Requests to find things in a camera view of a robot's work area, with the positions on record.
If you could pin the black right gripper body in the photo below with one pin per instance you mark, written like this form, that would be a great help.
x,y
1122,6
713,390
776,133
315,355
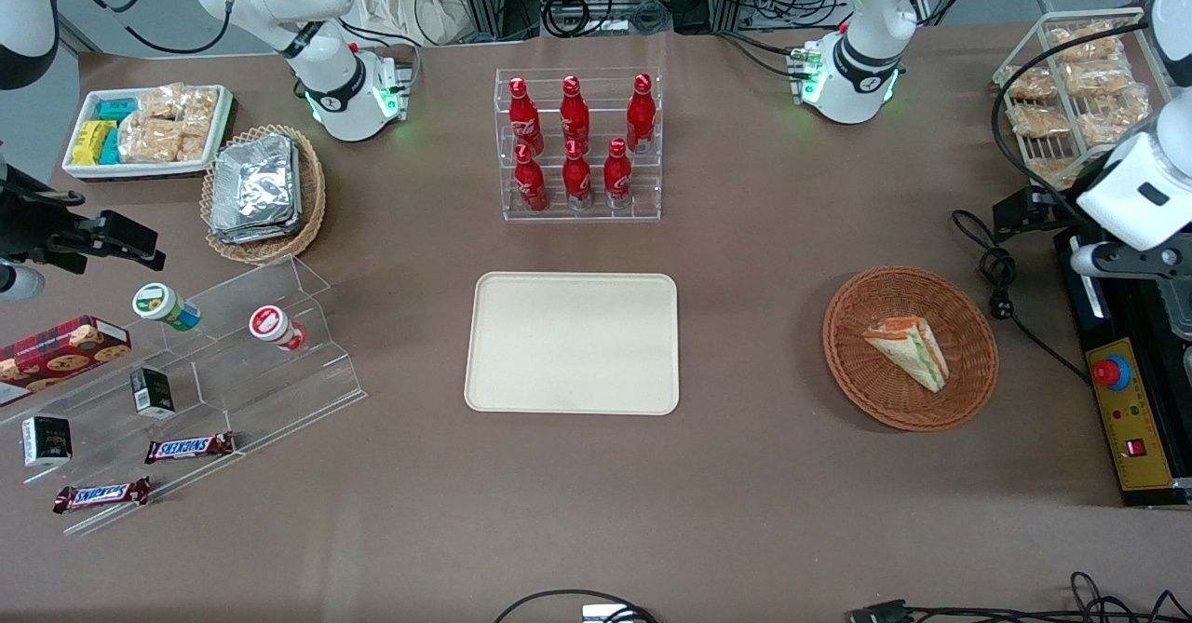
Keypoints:
x,y
28,223

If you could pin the triangular sandwich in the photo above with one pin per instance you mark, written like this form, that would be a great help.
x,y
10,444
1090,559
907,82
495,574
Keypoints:
x,y
908,351

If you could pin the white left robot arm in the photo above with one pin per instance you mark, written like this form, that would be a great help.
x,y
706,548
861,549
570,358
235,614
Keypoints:
x,y
866,8

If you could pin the white rectangular snack tray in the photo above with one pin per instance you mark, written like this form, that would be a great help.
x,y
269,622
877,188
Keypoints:
x,y
140,170

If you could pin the round brown wicker basket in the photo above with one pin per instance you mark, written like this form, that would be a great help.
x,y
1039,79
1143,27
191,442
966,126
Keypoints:
x,y
959,381

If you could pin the oval light wicker basket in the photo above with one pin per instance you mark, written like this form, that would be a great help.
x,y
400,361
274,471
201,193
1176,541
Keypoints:
x,y
312,204

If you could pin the cream plastic tray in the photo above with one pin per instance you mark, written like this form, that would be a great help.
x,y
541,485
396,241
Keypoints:
x,y
568,344

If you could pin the bagged fried snack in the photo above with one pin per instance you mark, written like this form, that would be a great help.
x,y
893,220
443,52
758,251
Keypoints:
x,y
1039,121
1052,171
1097,78
1032,83
1085,42
1113,120

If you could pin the green lid snack cup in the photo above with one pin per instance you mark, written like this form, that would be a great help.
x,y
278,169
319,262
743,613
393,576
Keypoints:
x,y
166,306

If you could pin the teal snack packet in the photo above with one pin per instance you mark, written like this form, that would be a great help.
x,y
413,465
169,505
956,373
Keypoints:
x,y
117,110
111,146

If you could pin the clear bag of rice crackers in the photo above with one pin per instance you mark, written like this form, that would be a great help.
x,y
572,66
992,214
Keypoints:
x,y
193,142
149,141
160,103
200,107

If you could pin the yellow snack packet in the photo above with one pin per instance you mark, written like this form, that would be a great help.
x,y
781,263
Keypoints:
x,y
91,142

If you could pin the red cookie box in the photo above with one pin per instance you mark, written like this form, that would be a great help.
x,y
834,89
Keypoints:
x,y
60,355

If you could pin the stack of silver foil packs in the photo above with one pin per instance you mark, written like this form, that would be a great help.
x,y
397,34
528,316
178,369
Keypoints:
x,y
256,190

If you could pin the small black carton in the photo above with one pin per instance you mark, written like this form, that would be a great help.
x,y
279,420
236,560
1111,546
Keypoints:
x,y
152,393
47,441

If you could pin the red emergency stop button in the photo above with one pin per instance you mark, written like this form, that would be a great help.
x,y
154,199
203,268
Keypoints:
x,y
1111,373

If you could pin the red lid snack cup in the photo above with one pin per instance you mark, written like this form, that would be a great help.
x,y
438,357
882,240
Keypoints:
x,y
275,327

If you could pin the Snickers chocolate bar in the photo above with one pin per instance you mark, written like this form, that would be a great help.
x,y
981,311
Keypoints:
x,y
189,448
101,495

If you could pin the clear acrylic stepped shelf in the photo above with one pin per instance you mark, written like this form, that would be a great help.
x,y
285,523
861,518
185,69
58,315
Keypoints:
x,y
270,399

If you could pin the black machine with yellow panel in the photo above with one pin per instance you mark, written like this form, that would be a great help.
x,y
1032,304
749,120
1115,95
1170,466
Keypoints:
x,y
1131,446

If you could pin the red cola bottle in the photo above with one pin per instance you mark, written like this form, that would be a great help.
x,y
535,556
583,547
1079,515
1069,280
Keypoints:
x,y
640,113
531,183
617,176
524,120
575,113
577,178

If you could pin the clear acrylic bottle rack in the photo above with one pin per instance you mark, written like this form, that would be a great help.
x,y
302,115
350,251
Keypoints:
x,y
596,213

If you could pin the small white device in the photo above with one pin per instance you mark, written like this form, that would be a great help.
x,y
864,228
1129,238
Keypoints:
x,y
605,614

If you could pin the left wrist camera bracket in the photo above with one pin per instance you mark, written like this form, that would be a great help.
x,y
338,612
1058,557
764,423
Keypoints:
x,y
1131,260

